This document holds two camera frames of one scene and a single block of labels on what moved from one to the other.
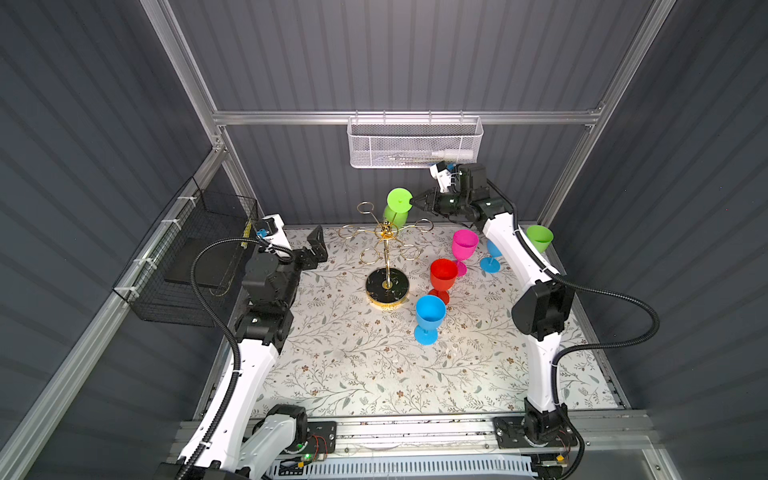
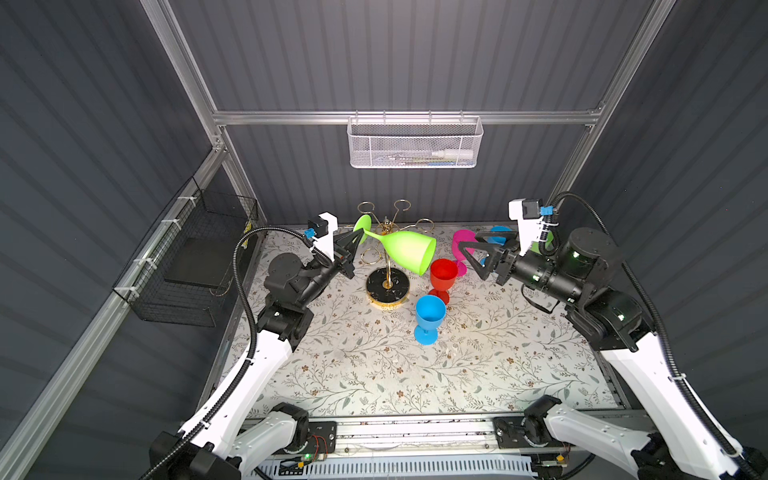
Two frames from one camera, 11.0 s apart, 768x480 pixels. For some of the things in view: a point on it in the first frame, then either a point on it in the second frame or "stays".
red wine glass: (443, 273) stays
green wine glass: (540, 237) stays
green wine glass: (398, 206) → (410, 249)
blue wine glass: (430, 312) stays
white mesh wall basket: (385, 142) stays
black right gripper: (430, 207) → (500, 265)
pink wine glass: (464, 244) stays
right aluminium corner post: (658, 14) stays
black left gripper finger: (316, 240) → (347, 238)
